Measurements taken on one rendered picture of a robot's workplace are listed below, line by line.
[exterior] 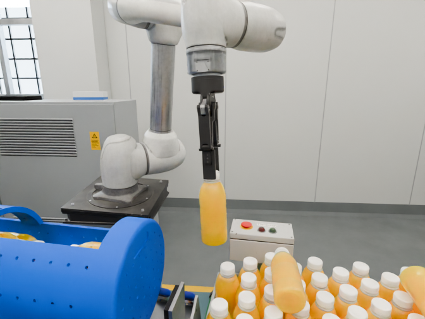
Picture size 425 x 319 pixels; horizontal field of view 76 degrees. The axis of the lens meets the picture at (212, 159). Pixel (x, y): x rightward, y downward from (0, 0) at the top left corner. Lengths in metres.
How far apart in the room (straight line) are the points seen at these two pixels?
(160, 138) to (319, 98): 2.50
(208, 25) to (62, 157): 2.05
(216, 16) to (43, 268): 0.64
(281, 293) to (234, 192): 2.95
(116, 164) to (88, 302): 0.67
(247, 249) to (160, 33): 0.85
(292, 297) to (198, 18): 0.61
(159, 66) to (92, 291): 0.86
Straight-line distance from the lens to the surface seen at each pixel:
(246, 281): 0.75
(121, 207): 1.22
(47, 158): 2.59
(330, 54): 3.49
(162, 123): 1.24
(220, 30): 0.63
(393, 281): 0.87
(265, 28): 0.71
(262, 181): 3.52
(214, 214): 0.66
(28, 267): 0.74
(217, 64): 0.61
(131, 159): 1.22
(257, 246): 0.92
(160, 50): 1.19
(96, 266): 0.65
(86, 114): 2.33
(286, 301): 0.67
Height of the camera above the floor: 1.54
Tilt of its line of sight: 15 degrees down
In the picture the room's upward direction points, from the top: straight up
